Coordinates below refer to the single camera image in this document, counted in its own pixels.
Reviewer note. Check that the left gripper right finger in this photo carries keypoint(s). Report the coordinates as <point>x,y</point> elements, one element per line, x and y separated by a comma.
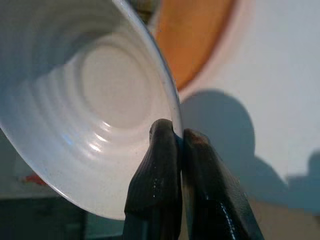
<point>210,190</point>

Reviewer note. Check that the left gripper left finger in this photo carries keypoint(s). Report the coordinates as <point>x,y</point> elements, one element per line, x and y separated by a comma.
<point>155,180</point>

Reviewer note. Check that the white ridged bowl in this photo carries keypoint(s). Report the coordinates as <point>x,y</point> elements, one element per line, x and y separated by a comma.
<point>87,100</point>

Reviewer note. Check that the orange plate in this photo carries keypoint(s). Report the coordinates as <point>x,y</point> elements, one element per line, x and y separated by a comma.
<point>190,37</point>

